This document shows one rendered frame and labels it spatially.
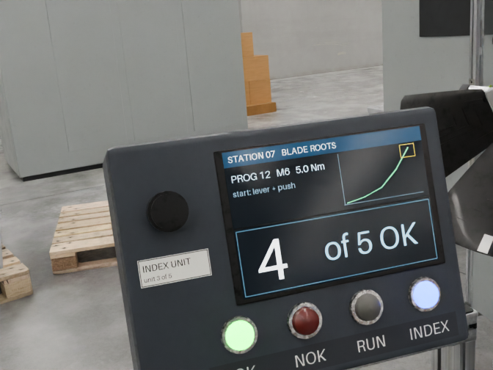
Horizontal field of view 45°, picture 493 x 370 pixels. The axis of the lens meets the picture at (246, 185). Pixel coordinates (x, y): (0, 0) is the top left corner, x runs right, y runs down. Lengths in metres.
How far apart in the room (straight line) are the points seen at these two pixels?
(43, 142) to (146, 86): 1.21
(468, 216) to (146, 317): 0.78
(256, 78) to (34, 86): 4.10
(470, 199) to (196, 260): 0.76
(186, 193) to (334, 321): 0.15
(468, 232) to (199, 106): 5.83
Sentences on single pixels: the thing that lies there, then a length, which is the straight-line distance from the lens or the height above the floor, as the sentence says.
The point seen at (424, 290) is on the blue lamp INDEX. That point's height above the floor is 1.12.
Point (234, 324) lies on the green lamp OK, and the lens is 0.43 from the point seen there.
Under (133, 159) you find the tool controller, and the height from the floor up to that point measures 1.25.
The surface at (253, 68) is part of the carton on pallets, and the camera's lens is 9.31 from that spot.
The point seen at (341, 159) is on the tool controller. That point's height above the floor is 1.23.
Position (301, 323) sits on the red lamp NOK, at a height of 1.12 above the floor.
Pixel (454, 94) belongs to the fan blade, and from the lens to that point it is 1.33.
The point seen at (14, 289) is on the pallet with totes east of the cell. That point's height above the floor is 0.06.
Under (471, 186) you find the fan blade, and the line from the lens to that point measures 1.13.
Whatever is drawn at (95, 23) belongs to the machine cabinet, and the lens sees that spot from 6.39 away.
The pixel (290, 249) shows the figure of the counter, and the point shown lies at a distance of 0.44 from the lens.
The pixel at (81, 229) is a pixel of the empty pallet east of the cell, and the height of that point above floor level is 0.14.
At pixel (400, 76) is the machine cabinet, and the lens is 4.15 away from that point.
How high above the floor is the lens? 1.33
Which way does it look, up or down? 15 degrees down
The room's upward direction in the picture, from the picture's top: 5 degrees counter-clockwise
